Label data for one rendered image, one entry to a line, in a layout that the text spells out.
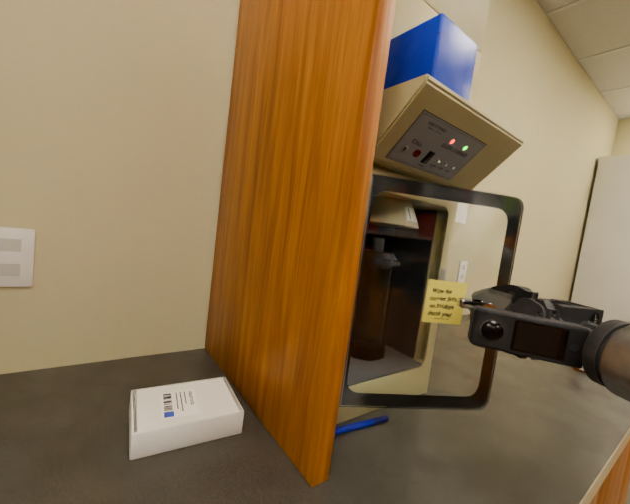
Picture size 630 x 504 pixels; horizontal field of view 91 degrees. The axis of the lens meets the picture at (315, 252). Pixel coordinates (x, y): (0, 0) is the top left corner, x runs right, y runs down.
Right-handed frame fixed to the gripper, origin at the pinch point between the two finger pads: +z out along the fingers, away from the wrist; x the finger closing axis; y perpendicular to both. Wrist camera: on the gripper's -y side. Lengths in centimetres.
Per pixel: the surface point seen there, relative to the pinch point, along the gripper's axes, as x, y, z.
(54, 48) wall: 36, -78, 25
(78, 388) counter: -26, -65, 17
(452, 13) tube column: 53, -4, 14
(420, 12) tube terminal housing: 49, -12, 10
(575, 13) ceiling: 145, 121, 111
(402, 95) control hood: 28.9, -18.2, -1.9
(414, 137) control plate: 24.9, -13.8, 1.7
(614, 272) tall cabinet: 5, 250, 158
